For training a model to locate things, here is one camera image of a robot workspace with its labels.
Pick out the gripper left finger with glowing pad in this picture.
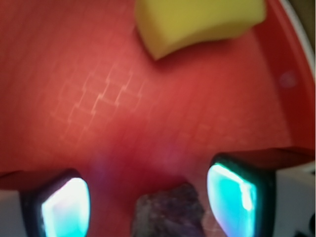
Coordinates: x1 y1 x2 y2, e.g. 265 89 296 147
0 168 90 237

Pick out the brown grey rock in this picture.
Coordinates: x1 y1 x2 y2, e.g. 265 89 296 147
131 183 205 237

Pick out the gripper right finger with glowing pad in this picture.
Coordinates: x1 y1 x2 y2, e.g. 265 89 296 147
207 148 316 237

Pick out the red plastic tray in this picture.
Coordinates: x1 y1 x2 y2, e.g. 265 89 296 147
0 0 315 237

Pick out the yellow sponge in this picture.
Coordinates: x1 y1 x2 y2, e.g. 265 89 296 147
134 0 267 60

